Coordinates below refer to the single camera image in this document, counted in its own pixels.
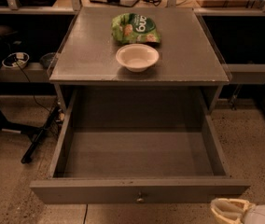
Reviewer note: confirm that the grey drawer cabinet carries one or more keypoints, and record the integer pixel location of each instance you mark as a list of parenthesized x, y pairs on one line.
[(187, 57)]

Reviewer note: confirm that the white bowl with items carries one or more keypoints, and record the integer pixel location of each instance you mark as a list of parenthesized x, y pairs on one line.
[(16, 60)]

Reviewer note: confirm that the white paper bowl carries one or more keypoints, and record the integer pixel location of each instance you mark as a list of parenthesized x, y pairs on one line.
[(137, 57)]

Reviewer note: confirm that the black stand legs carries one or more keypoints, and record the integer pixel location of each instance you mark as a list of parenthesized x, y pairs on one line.
[(35, 134)]

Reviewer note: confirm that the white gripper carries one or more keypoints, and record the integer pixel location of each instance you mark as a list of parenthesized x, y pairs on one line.
[(264, 216)]

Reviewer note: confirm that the grey top drawer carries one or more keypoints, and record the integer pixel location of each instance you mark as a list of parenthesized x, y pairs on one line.
[(142, 145)]

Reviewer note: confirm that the dark bowl on shelf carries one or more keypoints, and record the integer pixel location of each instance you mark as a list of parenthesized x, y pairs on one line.
[(48, 59)]

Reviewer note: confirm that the green snack bag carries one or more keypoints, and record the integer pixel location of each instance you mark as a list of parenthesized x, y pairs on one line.
[(131, 28)]

